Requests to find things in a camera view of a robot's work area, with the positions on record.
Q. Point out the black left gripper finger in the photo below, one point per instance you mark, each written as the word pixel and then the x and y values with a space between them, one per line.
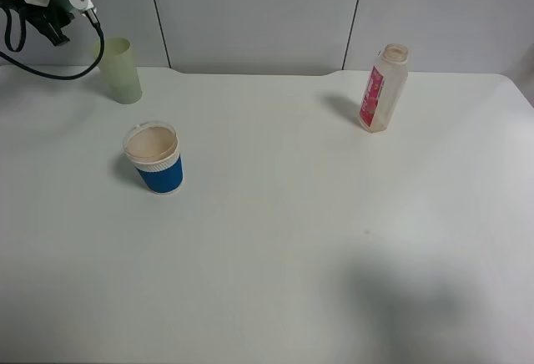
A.
pixel 50 21

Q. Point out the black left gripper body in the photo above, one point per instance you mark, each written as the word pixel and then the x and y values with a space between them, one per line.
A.
pixel 27 11

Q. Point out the clear bottle pink label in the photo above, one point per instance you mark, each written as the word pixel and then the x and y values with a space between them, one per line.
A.
pixel 384 87

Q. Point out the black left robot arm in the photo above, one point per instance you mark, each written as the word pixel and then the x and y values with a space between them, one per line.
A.
pixel 5 6

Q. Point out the pale green plastic cup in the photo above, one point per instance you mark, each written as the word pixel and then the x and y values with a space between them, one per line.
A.
pixel 119 71

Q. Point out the blue sleeved paper cup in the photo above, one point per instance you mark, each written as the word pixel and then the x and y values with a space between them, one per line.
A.
pixel 153 149

